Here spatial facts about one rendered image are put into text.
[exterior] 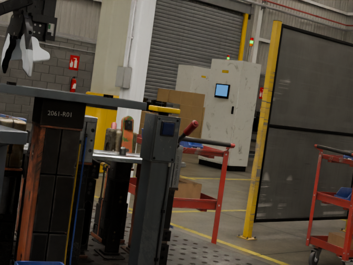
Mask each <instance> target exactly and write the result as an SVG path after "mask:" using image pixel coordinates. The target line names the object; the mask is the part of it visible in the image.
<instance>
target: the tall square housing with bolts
mask: <svg viewBox="0 0 353 265"><path fill-rule="evenodd" d="M97 120H98V118H97V117H93V116H89V115H85V120H84V128H83V129H82V131H80V139H79V148H78V156H77V162H76V166H75V167H76V172H75V175H74V178H75V179H74V188H73V193H72V201H71V209H70V217H69V225H68V232H65V233H66V234H67V241H66V249H65V257H64V265H78V262H79V254H80V246H81V238H82V230H83V225H84V217H85V209H84V202H85V194H86V185H87V178H88V170H89V165H92V157H93V151H94V144H95V135H96V128H97Z"/></svg>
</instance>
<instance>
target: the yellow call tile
mask: <svg viewBox="0 0 353 265"><path fill-rule="evenodd" d="M149 110H153V111H158V112H159V113H158V115H164V116H169V113H172V114H180V109H175V108H169V107H161V106H153V105H149Z"/></svg>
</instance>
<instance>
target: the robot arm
mask: <svg viewBox="0 0 353 265"><path fill-rule="evenodd" d="M56 2H57V0H1V1H0V16H1V15H4V14H6V13H9V12H12V11H13V15H12V16H11V19H10V23H9V26H8V28H7V31H6V35H5V39H4V45H3V52H2V61H1V67H2V71H3V73H4V74H5V73H6V71H7V69H8V65H9V61H10V60H18V59H22V60H23V70H24V71H25V73H26V74H27V76H28V77H31V75H32V68H33V63H35V62H44V61H48V60H49V59H50V55H49V53H48V52H47V51H45V50H43V49H41V48H40V46H39V42H38V41H40V42H45V41H46V40H50V41H55V35H56V27H57V18H55V9H56ZM49 23H51V24H55V27H54V35H53V36H51V32H48V29H50V24H49Z"/></svg>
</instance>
